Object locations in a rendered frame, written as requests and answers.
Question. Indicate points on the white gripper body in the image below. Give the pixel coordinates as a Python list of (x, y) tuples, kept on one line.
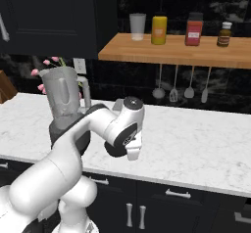
[(134, 151)]

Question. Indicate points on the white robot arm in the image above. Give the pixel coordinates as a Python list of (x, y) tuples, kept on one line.
[(62, 165)]

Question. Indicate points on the grey blender with dark base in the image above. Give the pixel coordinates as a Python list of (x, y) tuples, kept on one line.
[(62, 93)]

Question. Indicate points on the red jar with dark lid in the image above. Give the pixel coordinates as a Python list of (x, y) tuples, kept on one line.
[(194, 29)]

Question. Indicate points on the dark drawer front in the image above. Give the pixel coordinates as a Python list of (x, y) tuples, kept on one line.
[(121, 186), (196, 207)]

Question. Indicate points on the hanging metal ladle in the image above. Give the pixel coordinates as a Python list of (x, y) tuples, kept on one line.
[(159, 92)]

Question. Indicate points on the hanging slotted metal spatula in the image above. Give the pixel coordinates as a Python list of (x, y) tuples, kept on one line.
[(174, 95)]

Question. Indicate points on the dark base cupboard door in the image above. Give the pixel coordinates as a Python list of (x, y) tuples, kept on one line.
[(111, 217), (176, 220)]

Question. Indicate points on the hanging narrow metal spatula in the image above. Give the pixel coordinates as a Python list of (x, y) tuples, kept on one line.
[(205, 96)]

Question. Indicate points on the yellow bottle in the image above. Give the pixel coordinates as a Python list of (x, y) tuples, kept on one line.
[(159, 29)]

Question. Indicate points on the clear drinking glass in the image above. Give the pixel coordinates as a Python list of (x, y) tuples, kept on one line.
[(137, 26)]

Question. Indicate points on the pink flowers in vase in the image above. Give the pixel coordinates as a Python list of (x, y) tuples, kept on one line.
[(46, 62)]

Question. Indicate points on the brown wooden block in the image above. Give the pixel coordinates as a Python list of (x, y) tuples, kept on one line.
[(6, 88)]

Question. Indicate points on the small brown bottle white cap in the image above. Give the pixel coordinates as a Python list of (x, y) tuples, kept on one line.
[(224, 36)]

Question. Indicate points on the white wall socket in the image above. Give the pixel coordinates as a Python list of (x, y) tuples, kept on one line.
[(80, 66)]

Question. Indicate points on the wooden wall shelf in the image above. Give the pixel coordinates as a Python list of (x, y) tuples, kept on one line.
[(176, 51)]

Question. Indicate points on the dark wall cupboard door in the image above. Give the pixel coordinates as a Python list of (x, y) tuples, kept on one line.
[(49, 18)]

